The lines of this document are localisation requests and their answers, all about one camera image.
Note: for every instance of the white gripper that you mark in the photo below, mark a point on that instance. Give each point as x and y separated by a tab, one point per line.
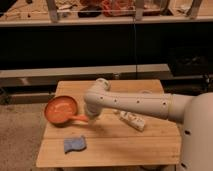
92	115

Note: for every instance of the orange pepper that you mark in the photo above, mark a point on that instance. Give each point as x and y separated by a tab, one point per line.
82	118

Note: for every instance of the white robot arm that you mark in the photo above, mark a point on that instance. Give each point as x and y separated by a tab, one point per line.
195	113

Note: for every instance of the orange ceramic bowl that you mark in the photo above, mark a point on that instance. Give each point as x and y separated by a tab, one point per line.
59	109

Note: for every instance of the wooden folding table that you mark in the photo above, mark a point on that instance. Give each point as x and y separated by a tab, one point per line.
110	142

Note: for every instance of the blue sponge cloth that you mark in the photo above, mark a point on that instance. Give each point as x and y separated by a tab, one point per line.
74	144

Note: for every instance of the white tube with label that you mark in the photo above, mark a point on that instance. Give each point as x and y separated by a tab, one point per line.
131	119

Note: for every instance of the translucent plastic cup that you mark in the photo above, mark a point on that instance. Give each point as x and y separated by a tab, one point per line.
145	92

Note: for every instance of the cluttered wooden shelf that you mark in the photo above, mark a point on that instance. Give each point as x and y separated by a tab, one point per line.
17	13

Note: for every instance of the grey metal bench rail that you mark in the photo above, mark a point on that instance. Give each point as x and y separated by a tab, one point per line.
51	76

